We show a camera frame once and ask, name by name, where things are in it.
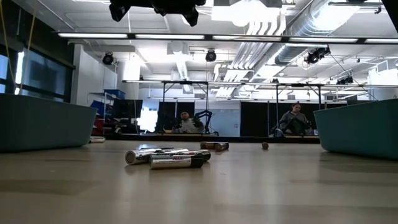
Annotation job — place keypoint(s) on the person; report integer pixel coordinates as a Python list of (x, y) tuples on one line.
[(293, 119), (188, 124)]

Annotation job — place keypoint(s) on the long ceiling light strip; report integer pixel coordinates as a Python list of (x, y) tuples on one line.
[(171, 36)]

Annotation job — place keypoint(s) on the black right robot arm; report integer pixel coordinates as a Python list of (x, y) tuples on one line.
[(393, 9)]

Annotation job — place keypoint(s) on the black computer monitor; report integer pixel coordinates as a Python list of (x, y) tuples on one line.
[(127, 108)]

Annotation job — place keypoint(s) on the teal plastic bin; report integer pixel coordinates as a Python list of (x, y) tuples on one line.
[(360, 130), (43, 124)]

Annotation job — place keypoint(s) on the black ceiling speaker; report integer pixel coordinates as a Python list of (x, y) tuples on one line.
[(108, 58), (211, 56)]

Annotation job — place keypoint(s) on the black background rig frame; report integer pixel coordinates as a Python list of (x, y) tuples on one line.
[(186, 82), (298, 84)]

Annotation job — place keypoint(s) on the silver ventilation duct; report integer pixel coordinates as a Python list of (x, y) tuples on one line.
[(311, 21)]

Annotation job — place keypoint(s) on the silver black Energizer battery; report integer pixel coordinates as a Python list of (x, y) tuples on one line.
[(155, 148), (171, 152), (174, 162), (97, 139), (200, 154), (136, 157)]

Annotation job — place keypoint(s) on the blue storage bin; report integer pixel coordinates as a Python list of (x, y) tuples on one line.
[(114, 93)]

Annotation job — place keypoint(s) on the black aluminium table frame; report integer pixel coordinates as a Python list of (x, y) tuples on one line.
[(248, 139)]

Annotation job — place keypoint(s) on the background black robot arm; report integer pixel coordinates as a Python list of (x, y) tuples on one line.
[(205, 116)]

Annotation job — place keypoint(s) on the black ceiling spotlight cluster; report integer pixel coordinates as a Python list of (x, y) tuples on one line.
[(344, 80), (317, 55)]

